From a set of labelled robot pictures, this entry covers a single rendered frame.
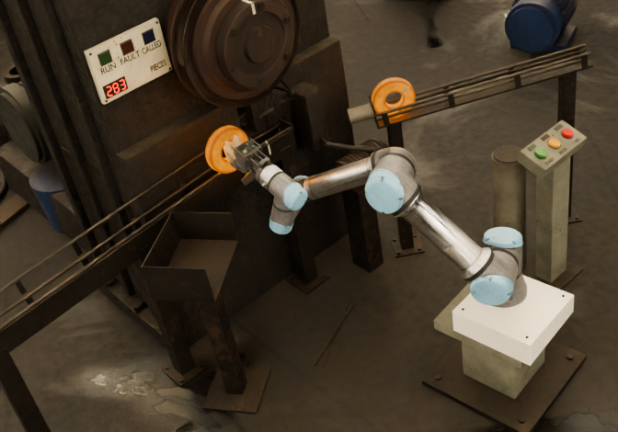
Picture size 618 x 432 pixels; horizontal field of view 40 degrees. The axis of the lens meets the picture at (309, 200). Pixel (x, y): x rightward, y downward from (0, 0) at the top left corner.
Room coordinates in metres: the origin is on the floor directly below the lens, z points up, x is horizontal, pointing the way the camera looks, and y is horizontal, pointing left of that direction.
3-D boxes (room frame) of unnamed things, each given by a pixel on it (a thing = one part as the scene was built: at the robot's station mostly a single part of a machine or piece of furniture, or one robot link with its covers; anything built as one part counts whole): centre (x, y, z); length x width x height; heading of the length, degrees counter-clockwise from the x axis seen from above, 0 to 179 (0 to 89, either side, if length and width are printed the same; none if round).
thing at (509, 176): (2.45, -0.73, 0.26); 0.12 x 0.12 x 0.52
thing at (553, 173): (2.34, -0.86, 0.31); 0.24 x 0.16 x 0.62; 126
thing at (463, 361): (1.92, -0.55, 0.13); 0.40 x 0.40 x 0.26; 43
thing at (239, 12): (2.46, 0.07, 1.11); 0.28 x 0.06 x 0.28; 126
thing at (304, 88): (2.69, -0.06, 0.68); 0.11 x 0.08 x 0.24; 36
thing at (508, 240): (1.92, -0.55, 0.54); 0.13 x 0.12 x 0.14; 153
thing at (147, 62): (2.43, 0.46, 1.15); 0.26 x 0.02 x 0.18; 126
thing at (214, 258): (2.05, 0.38, 0.36); 0.26 x 0.20 x 0.72; 161
